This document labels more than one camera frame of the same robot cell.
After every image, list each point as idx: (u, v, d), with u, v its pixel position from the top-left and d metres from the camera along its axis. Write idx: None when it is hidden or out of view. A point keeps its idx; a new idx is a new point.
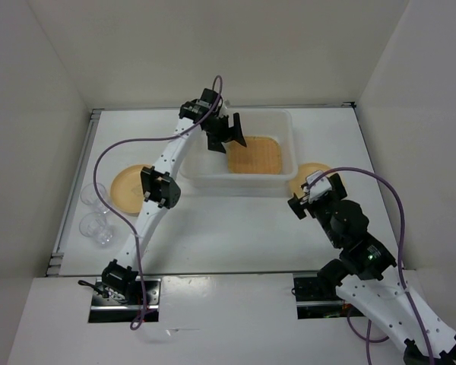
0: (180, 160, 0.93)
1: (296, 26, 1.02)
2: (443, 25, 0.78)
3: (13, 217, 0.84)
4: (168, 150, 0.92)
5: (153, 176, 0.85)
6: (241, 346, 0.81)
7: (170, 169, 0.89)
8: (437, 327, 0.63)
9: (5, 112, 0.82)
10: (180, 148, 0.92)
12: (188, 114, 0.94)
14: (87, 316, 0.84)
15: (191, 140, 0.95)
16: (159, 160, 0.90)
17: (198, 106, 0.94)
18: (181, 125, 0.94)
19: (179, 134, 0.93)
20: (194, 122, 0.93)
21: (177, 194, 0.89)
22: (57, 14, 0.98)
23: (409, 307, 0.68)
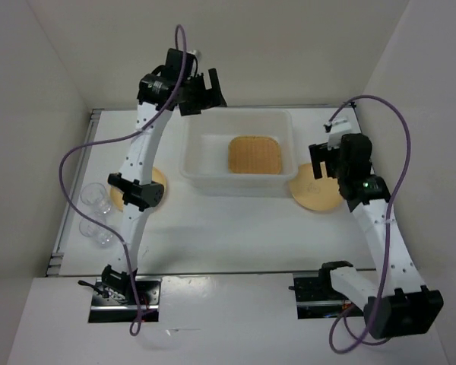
0: (152, 158, 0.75)
1: (296, 26, 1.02)
2: (444, 24, 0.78)
3: (13, 218, 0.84)
4: (132, 150, 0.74)
5: (121, 184, 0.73)
6: (241, 346, 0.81)
7: (139, 176, 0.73)
8: (404, 268, 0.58)
9: (6, 112, 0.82)
10: (146, 147, 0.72)
12: (149, 97, 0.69)
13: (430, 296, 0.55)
14: (88, 316, 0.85)
15: (161, 129, 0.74)
16: (125, 163, 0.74)
17: (159, 81, 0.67)
18: (142, 113, 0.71)
19: (140, 127, 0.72)
20: (156, 109, 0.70)
21: (157, 188, 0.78)
22: (57, 14, 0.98)
23: (383, 238, 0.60)
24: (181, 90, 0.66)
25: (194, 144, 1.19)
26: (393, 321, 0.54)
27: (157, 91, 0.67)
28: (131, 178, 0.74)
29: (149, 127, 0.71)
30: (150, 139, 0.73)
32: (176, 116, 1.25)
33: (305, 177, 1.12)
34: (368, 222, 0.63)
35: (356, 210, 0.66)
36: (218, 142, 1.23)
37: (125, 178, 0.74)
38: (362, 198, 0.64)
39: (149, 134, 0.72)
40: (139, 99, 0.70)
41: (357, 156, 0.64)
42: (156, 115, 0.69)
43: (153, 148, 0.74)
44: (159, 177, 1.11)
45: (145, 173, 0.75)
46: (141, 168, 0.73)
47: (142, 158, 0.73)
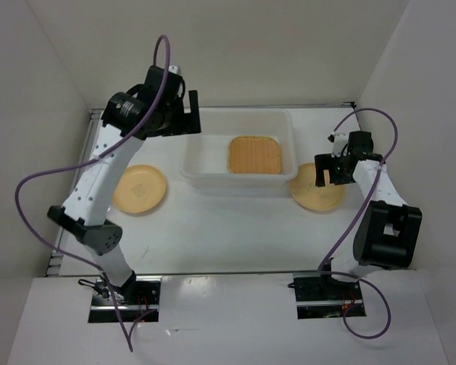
0: (105, 193, 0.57)
1: (296, 26, 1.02)
2: (443, 25, 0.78)
3: (12, 218, 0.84)
4: (81, 181, 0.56)
5: (64, 222, 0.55)
6: (241, 345, 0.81)
7: (86, 214, 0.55)
8: (389, 192, 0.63)
9: (4, 112, 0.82)
10: (101, 178, 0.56)
12: (115, 120, 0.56)
13: (409, 207, 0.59)
14: (88, 316, 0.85)
15: (124, 156, 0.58)
16: (71, 197, 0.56)
17: (131, 104, 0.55)
18: (102, 138, 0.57)
19: (96, 155, 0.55)
20: (121, 134, 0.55)
21: (114, 232, 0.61)
22: (56, 14, 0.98)
23: (372, 177, 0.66)
24: (158, 117, 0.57)
25: (194, 144, 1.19)
26: (374, 226, 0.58)
27: (126, 114, 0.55)
28: (74, 214, 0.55)
29: (108, 153, 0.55)
30: (109, 169, 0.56)
32: None
33: (305, 176, 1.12)
34: (363, 172, 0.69)
35: (356, 170, 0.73)
36: (218, 141, 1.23)
37: (69, 213, 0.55)
38: (359, 158, 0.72)
39: (107, 163, 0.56)
40: (102, 120, 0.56)
41: (356, 138, 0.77)
42: (120, 141, 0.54)
43: (110, 179, 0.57)
44: (159, 177, 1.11)
45: (96, 212, 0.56)
46: (90, 204, 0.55)
47: (93, 192, 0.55)
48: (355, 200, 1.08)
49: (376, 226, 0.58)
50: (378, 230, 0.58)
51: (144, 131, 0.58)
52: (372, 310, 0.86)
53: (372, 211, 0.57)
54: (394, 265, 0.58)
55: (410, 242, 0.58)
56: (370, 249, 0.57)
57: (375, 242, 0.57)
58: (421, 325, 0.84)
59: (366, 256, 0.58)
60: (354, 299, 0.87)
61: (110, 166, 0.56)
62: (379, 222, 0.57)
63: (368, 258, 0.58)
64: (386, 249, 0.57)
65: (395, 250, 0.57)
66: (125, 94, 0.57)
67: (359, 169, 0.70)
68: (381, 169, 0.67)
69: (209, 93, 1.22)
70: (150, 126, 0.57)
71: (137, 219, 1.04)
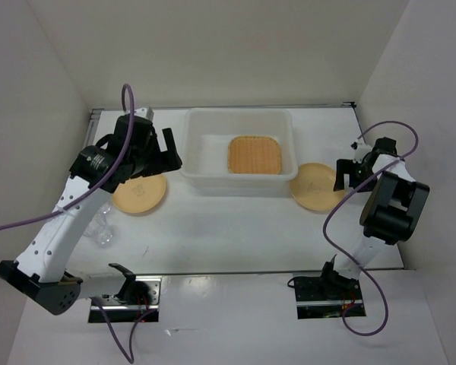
0: (66, 248, 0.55)
1: (296, 26, 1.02)
2: (443, 26, 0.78)
3: (12, 218, 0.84)
4: (40, 233, 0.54)
5: (14, 278, 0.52)
6: (241, 346, 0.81)
7: (41, 271, 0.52)
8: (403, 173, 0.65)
9: (4, 112, 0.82)
10: (62, 231, 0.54)
12: (85, 172, 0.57)
13: (419, 183, 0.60)
14: (88, 316, 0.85)
15: (90, 208, 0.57)
16: (27, 251, 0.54)
17: (102, 157, 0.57)
18: (69, 190, 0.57)
19: (61, 207, 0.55)
20: (90, 186, 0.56)
21: (70, 290, 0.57)
22: (57, 14, 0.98)
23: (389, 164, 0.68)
24: (128, 166, 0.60)
25: (193, 144, 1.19)
26: (381, 195, 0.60)
27: (96, 167, 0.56)
28: (30, 271, 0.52)
29: (73, 205, 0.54)
30: (72, 221, 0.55)
32: (176, 117, 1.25)
33: (306, 176, 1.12)
34: (383, 160, 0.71)
35: (375, 163, 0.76)
36: (217, 142, 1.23)
37: (23, 268, 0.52)
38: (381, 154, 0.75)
39: (72, 214, 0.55)
40: (71, 172, 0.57)
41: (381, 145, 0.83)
42: (87, 193, 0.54)
43: (72, 233, 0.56)
44: (158, 177, 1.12)
45: (53, 269, 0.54)
46: (48, 260, 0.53)
47: (52, 245, 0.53)
48: (355, 200, 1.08)
49: (384, 195, 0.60)
50: (384, 198, 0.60)
51: (115, 182, 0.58)
52: (372, 310, 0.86)
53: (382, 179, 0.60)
54: (397, 236, 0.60)
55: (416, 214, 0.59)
56: (375, 217, 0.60)
57: (380, 210, 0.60)
58: (421, 325, 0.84)
59: (370, 223, 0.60)
60: (354, 299, 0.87)
61: (75, 219, 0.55)
62: (387, 191, 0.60)
63: (372, 224, 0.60)
64: (387, 217, 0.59)
65: (398, 220, 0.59)
66: (95, 147, 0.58)
67: (380, 161, 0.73)
68: (399, 160, 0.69)
69: (209, 93, 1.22)
70: (121, 175, 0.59)
71: (137, 219, 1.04)
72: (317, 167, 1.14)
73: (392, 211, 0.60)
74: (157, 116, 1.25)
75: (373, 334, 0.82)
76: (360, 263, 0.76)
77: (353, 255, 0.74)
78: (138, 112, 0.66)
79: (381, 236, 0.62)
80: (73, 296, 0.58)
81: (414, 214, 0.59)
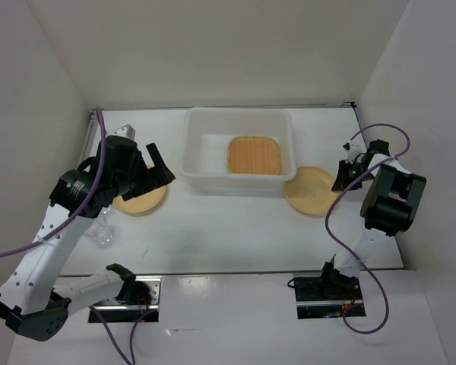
0: (49, 277, 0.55)
1: (296, 26, 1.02)
2: (443, 26, 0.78)
3: (12, 219, 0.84)
4: (22, 265, 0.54)
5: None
6: (240, 346, 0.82)
7: (22, 303, 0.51)
8: (398, 166, 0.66)
9: (3, 112, 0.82)
10: (44, 261, 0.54)
12: (64, 199, 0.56)
13: (413, 175, 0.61)
14: (88, 316, 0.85)
15: (71, 236, 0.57)
16: (9, 281, 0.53)
17: (82, 181, 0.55)
18: (50, 218, 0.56)
19: (41, 236, 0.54)
20: (70, 214, 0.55)
21: (57, 315, 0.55)
22: (55, 15, 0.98)
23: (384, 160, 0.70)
24: (110, 189, 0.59)
25: (193, 144, 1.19)
26: (381, 185, 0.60)
27: (77, 193, 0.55)
28: (11, 303, 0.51)
29: (54, 235, 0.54)
30: (54, 251, 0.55)
32: (176, 117, 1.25)
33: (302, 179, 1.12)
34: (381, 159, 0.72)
35: (370, 163, 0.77)
36: (218, 142, 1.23)
37: (4, 300, 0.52)
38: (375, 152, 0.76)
39: (53, 245, 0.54)
40: (51, 199, 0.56)
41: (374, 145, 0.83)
42: (66, 221, 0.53)
43: (54, 263, 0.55)
44: None
45: (36, 300, 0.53)
46: (29, 292, 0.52)
47: (34, 277, 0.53)
48: (355, 200, 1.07)
49: (384, 185, 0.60)
50: (384, 189, 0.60)
51: (96, 205, 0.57)
52: (372, 310, 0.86)
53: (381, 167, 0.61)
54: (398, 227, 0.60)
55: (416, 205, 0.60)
56: (375, 207, 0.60)
57: (380, 201, 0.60)
58: (421, 326, 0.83)
59: (370, 214, 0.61)
60: (354, 299, 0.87)
61: (56, 249, 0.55)
62: (387, 181, 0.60)
63: (372, 215, 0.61)
64: (385, 208, 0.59)
65: (400, 210, 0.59)
66: (75, 172, 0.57)
67: (375, 160, 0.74)
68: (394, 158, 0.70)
69: (209, 93, 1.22)
70: (102, 200, 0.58)
71: (137, 219, 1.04)
72: (313, 171, 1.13)
73: (393, 201, 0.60)
74: (157, 116, 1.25)
75: (371, 331, 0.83)
76: (362, 260, 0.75)
77: (354, 251, 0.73)
78: (118, 131, 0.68)
79: (382, 227, 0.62)
80: (59, 319, 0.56)
81: (414, 204, 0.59)
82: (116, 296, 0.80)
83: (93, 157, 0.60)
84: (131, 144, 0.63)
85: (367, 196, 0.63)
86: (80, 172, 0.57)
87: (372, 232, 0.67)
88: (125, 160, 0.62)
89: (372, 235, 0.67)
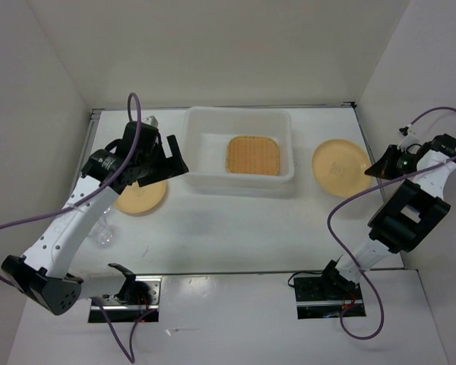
0: (74, 245, 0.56)
1: (296, 26, 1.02)
2: (443, 26, 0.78)
3: (12, 218, 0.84)
4: (50, 228, 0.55)
5: (20, 273, 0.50)
6: (239, 346, 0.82)
7: (49, 265, 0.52)
8: (433, 184, 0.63)
9: (2, 111, 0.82)
10: (71, 226, 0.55)
12: (96, 172, 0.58)
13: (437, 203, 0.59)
14: (88, 316, 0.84)
15: (99, 207, 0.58)
16: (35, 245, 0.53)
17: (112, 158, 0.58)
18: (80, 188, 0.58)
19: (72, 202, 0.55)
20: (100, 184, 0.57)
21: (71, 290, 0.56)
22: (56, 15, 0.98)
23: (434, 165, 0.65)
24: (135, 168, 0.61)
25: (193, 144, 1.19)
26: (396, 202, 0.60)
27: (107, 169, 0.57)
28: (36, 265, 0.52)
29: (84, 201, 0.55)
30: (82, 217, 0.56)
32: (176, 116, 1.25)
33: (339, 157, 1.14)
34: (425, 159, 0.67)
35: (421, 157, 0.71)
36: (217, 141, 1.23)
37: (30, 263, 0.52)
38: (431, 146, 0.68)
39: (82, 212, 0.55)
40: (82, 172, 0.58)
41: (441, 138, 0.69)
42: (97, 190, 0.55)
43: (80, 230, 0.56)
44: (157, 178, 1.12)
45: (59, 265, 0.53)
46: (55, 255, 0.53)
47: (61, 240, 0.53)
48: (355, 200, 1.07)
49: (400, 202, 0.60)
50: (397, 207, 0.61)
51: (123, 182, 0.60)
52: (372, 310, 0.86)
53: (400, 187, 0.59)
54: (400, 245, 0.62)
55: (425, 231, 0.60)
56: (382, 220, 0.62)
57: (387, 215, 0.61)
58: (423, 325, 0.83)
59: (377, 224, 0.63)
60: (355, 299, 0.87)
61: (84, 216, 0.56)
62: (403, 201, 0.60)
63: (378, 226, 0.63)
64: (394, 224, 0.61)
65: (406, 232, 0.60)
66: (105, 150, 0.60)
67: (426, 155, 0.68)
68: (447, 164, 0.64)
69: (209, 93, 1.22)
70: (128, 177, 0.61)
71: (137, 220, 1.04)
72: (346, 146, 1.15)
73: (400, 219, 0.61)
74: (157, 116, 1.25)
75: (373, 336, 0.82)
76: (365, 267, 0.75)
77: (356, 256, 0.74)
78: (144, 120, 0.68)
79: (387, 242, 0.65)
80: (72, 296, 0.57)
81: (425, 228, 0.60)
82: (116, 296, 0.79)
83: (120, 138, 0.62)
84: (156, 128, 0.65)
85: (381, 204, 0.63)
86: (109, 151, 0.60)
87: (374, 244, 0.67)
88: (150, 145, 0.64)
89: (376, 247, 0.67)
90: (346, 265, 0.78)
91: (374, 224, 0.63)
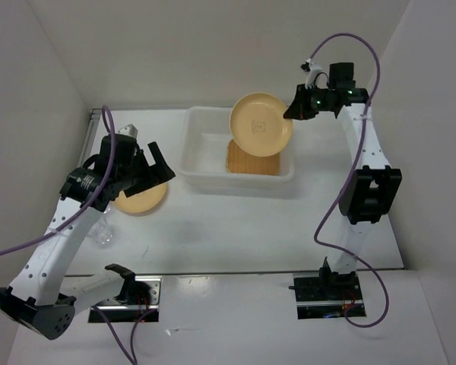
0: (61, 269, 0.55)
1: (295, 26, 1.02)
2: (442, 26, 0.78)
3: (12, 218, 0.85)
4: (34, 256, 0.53)
5: (7, 304, 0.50)
6: (240, 345, 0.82)
7: (37, 293, 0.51)
8: (373, 151, 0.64)
9: (2, 112, 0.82)
10: (57, 252, 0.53)
12: (76, 192, 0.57)
13: (392, 173, 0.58)
14: (88, 316, 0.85)
15: (83, 228, 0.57)
16: (21, 275, 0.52)
17: (91, 176, 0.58)
18: (61, 211, 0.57)
19: (54, 227, 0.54)
20: (81, 205, 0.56)
21: (65, 312, 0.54)
22: (55, 16, 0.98)
23: (360, 132, 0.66)
24: (116, 183, 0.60)
25: (193, 144, 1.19)
26: (359, 189, 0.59)
27: (87, 188, 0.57)
28: (24, 296, 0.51)
29: (67, 225, 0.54)
30: (66, 242, 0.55)
32: (176, 116, 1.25)
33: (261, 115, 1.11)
34: (347, 121, 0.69)
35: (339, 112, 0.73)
36: (216, 141, 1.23)
37: (17, 293, 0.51)
38: (343, 96, 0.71)
39: (65, 236, 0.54)
40: (61, 194, 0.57)
41: (339, 72, 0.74)
42: (78, 212, 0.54)
43: (66, 254, 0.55)
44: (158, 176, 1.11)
45: (48, 293, 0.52)
46: (43, 283, 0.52)
47: (48, 268, 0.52)
48: None
49: (363, 186, 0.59)
50: (362, 190, 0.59)
51: (106, 199, 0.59)
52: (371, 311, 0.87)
53: (357, 179, 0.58)
54: (376, 216, 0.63)
55: (391, 198, 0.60)
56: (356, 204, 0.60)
57: (359, 201, 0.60)
58: (422, 326, 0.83)
59: (354, 211, 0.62)
60: (354, 299, 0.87)
61: (68, 239, 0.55)
62: (365, 185, 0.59)
63: (356, 212, 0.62)
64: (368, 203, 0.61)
65: (375, 205, 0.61)
66: (83, 169, 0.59)
67: (345, 116, 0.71)
68: (366, 119, 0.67)
69: (208, 93, 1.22)
70: (110, 193, 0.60)
71: (138, 219, 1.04)
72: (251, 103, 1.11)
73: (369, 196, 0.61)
74: (156, 116, 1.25)
75: (373, 325, 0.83)
76: (356, 255, 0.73)
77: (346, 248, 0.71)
78: (122, 131, 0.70)
79: (365, 218, 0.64)
80: (67, 318, 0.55)
81: (389, 197, 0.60)
82: (117, 296, 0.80)
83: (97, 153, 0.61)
84: (134, 141, 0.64)
85: (346, 192, 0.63)
86: (87, 169, 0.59)
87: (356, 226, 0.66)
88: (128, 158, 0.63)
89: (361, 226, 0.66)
90: (340, 262, 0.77)
91: (349, 213, 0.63)
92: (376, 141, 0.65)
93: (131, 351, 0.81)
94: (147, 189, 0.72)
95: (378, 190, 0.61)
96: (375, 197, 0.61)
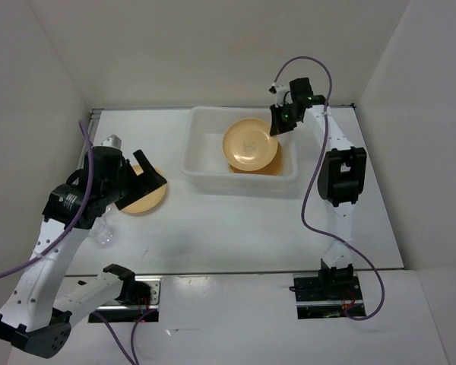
0: (49, 293, 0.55)
1: (295, 26, 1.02)
2: (442, 26, 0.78)
3: (12, 219, 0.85)
4: (21, 282, 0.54)
5: None
6: (240, 345, 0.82)
7: (27, 320, 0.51)
8: (338, 138, 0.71)
9: (2, 112, 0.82)
10: (43, 277, 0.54)
12: (59, 212, 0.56)
13: (357, 151, 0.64)
14: (88, 316, 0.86)
15: (69, 249, 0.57)
16: (10, 302, 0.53)
17: (74, 194, 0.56)
18: (45, 233, 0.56)
19: (39, 252, 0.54)
20: (66, 226, 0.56)
21: (61, 331, 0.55)
22: (55, 16, 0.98)
23: (324, 125, 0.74)
24: (101, 200, 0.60)
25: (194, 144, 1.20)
26: (333, 169, 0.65)
27: (70, 206, 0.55)
28: (15, 322, 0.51)
29: (52, 249, 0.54)
30: (53, 265, 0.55)
32: (177, 116, 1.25)
33: (240, 128, 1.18)
34: (312, 119, 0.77)
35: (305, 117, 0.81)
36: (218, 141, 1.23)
37: (7, 320, 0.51)
38: (304, 103, 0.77)
39: (52, 259, 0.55)
40: (45, 214, 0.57)
41: (297, 86, 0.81)
42: (62, 235, 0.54)
43: (54, 277, 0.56)
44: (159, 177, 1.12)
45: (39, 316, 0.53)
46: (32, 309, 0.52)
47: (36, 293, 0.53)
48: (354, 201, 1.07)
49: (335, 169, 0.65)
50: (337, 172, 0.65)
51: (90, 216, 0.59)
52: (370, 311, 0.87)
53: (329, 160, 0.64)
54: (354, 195, 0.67)
55: (361, 175, 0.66)
56: (334, 187, 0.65)
57: (335, 182, 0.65)
58: (421, 326, 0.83)
59: (332, 195, 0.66)
60: (354, 299, 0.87)
61: (55, 262, 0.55)
62: (337, 166, 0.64)
63: (335, 195, 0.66)
64: (344, 185, 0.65)
65: (350, 184, 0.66)
66: (66, 186, 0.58)
67: (310, 116, 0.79)
68: (327, 114, 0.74)
69: (208, 93, 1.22)
70: (95, 210, 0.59)
71: (137, 219, 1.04)
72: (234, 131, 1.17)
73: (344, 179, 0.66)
74: (157, 116, 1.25)
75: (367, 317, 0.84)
76: (346, 240, 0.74)
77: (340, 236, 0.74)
78: (105, 143, 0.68)
79: (346, 198, 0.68)
80: (61, 335, 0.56)
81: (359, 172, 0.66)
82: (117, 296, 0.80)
83: (80, 169, 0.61)
84: (118, 153, 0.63)
85: (322, 178, 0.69)
86: (71, 186, 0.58)
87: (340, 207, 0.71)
88: (114, 171, 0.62)
89: (343, 210, 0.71)
90: (334, 255, 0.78)
91: (329, 196, 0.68)
92: (339, 128, 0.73)
93: (131, 351, 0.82)
94: (137, 199, 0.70)
95: (349, 171, 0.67)
96: (349, 178, 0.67)
